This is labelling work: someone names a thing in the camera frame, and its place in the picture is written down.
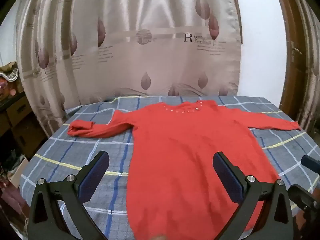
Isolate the brown wooden door frame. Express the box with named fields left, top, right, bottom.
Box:
left=271, top=0, right=320, bottom=133

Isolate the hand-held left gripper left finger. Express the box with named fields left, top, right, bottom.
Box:
left=27, top=151, right=110, bottom=240

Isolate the beige leaf print curtain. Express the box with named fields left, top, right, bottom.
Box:
left=15, top=0, right=243, bottom=138

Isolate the grey plaid bed sheet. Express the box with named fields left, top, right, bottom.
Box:
left=19, top=95, right=320, bottom=240

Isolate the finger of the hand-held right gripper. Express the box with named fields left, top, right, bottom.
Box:
left=301, top=155, right=320, bottom=173
left=287, top=184, right=320, bottom=213

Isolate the red knit sweater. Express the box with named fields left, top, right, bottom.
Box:
left=68, top=100, right=301, bottom=240

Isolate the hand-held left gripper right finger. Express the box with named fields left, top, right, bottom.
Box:
left=212, top=151, right=294, bottom=240

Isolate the patterned cloth bundle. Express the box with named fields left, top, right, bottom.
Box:
left=0, top=61, right=19, bottom=83

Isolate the wooden cabinet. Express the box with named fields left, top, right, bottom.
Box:
left=0, top=90, right=34, bottom=160

